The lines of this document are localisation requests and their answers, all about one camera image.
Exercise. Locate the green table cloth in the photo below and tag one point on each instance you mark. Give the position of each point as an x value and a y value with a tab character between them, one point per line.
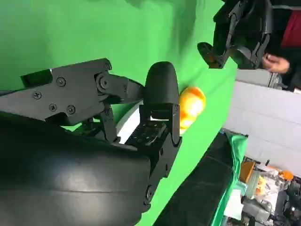
70	28

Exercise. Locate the person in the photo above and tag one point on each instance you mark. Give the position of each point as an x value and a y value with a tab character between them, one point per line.
292	30

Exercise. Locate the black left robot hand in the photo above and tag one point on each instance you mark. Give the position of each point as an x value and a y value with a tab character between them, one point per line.
247	14

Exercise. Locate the black backdrop curtain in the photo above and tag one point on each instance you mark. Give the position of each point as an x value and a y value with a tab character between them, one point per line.
200	183

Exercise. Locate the grey partition panel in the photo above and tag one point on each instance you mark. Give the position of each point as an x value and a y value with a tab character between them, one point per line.
263	117

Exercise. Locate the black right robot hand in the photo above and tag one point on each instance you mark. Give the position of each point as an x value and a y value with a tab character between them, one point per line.
70	176

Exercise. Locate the person's hand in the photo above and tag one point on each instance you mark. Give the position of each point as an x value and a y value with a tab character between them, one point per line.
278	63

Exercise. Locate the orange and white bread roll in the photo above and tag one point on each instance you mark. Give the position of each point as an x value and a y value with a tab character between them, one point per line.
194	106

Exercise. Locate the lilac plate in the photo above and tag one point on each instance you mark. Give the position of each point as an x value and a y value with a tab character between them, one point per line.
128	127

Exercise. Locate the orange box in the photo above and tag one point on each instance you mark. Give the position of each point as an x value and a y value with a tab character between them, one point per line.
247	171

